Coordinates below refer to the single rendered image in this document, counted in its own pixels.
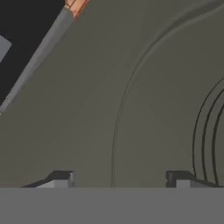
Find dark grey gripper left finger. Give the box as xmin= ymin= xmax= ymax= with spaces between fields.
xmin=22 ymin=170 xmax=76 ymax=189

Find orange boxed food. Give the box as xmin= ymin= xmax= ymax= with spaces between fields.
xmin=64 ymin=0 xmax=90 ymax=20

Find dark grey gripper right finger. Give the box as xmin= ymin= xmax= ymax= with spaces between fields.
xmin=165 ymin=170 xmax=224 ymax=189

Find grey hob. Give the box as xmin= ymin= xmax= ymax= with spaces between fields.
xmin=0 ymin=0 xmax=224 ymax=189

